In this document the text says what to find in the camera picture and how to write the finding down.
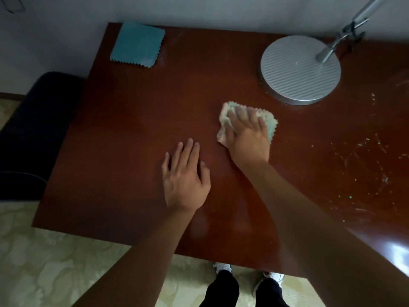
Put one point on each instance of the person's left hand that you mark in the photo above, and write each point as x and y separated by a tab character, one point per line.
185	185

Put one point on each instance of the person's right hand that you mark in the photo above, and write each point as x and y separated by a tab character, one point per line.
249	143

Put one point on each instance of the person's right thumb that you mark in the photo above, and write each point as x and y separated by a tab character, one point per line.
228	130

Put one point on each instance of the person's left little finger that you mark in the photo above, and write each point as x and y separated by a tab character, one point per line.
166	164

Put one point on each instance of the person's right middle finger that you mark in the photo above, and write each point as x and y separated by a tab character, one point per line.
242	115

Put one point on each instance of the person's right little finger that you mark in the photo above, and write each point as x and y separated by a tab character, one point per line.
263	127

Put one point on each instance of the person's left middle finger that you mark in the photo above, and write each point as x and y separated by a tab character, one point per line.
188	153

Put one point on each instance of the person's left thumb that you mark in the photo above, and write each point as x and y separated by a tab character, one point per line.
205	174

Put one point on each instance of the pale green cleaning cloth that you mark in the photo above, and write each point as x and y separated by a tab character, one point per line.
270	123

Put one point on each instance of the person's right forearm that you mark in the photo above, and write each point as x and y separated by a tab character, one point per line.
319	233

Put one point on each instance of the person's left forearm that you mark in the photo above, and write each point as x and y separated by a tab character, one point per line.
137	258

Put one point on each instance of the silver desk lamp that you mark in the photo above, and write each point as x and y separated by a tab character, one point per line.
298	70

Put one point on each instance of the person's left white shoe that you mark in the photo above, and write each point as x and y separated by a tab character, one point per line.
222	267

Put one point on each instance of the person's white shoe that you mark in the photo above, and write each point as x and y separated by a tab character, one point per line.
222	267
275	277

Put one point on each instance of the person's left trouser leg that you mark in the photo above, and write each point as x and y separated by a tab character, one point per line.
222	292

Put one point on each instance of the person's trouser leg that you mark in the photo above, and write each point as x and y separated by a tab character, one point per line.
222	292
270	294

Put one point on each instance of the blue cleaning cloth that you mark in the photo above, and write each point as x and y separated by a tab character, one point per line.
137	44

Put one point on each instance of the person's right white shoe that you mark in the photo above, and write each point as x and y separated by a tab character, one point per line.
275	277

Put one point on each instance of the black padded chair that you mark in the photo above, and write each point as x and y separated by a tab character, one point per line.
35	131

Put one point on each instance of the person's right trouser leg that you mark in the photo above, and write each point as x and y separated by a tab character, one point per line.
270	294

